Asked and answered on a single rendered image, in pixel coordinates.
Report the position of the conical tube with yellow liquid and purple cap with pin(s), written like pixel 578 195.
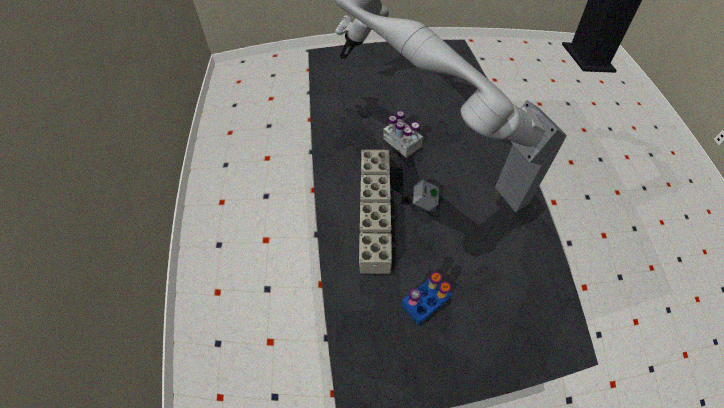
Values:
pixel 435 279

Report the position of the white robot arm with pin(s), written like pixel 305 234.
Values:
pixel 488 108

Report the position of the white tube rack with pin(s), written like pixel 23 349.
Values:
pixel 410 148

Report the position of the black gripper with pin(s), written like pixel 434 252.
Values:
pixel 351 44

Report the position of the cream tube adapter block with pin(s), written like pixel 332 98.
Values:
pixel 374 192
pixel 375 218
pixel 370 164
pixel 375 246

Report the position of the blue tube rack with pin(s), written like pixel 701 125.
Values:
pixel 426 301

